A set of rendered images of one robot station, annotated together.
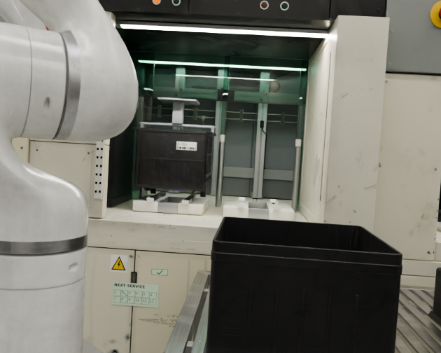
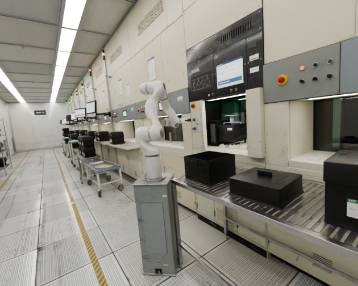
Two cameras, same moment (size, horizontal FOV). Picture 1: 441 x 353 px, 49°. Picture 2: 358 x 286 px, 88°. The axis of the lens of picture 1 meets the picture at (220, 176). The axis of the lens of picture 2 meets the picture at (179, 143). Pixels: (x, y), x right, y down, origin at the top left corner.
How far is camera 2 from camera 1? 1.11 m
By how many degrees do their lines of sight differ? 52
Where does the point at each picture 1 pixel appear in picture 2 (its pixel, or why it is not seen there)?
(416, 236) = (281, 158)
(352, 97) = (251, 114)
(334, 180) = (249, 139)
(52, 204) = (149, 150)
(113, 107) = (154, 136)
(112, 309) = not seen: hidden behind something
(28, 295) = (148, 162)
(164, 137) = (224, 127)
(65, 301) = (152, 163)
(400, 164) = (273, 133)
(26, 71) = (143, 133)
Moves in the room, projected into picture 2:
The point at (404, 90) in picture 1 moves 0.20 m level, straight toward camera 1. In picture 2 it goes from (271, 108) to (249, 110)
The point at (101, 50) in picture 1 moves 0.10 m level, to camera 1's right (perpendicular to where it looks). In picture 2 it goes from (153, 128) to (159, 128)
